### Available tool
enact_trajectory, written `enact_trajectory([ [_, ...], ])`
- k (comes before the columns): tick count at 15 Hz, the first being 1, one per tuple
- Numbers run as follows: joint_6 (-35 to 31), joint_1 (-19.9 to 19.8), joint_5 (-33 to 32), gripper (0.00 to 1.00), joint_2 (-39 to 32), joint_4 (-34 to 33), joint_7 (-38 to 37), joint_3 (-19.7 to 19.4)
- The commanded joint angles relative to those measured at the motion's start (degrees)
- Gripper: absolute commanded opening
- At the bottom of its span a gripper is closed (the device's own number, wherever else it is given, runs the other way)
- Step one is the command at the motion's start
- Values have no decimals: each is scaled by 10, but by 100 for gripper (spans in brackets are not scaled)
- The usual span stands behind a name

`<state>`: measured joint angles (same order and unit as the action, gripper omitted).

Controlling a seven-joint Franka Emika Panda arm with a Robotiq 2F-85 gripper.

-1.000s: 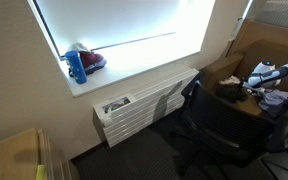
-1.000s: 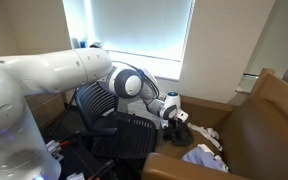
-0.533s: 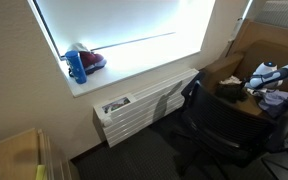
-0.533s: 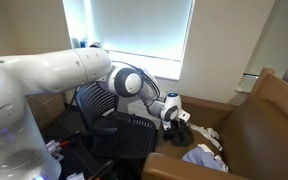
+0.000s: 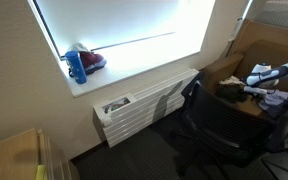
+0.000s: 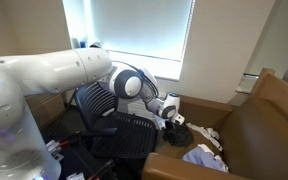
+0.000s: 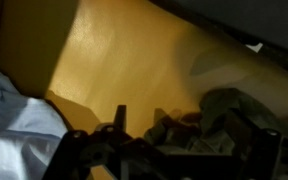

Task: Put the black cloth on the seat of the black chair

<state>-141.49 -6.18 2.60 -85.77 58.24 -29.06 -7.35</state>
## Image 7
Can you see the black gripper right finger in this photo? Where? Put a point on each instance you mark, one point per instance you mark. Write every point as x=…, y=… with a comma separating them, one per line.
x=240, y=133

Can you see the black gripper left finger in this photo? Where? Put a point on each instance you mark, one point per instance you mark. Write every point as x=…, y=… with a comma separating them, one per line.
x=120, y=120

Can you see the black cloth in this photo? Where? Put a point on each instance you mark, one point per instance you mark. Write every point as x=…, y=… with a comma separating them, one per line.
x=224, y=106

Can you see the light blue cloth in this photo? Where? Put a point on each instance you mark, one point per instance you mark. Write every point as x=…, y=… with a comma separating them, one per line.
x=14, y=133

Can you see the brown leather armchair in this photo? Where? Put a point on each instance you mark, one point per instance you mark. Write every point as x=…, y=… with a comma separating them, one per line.
x=124, y=60

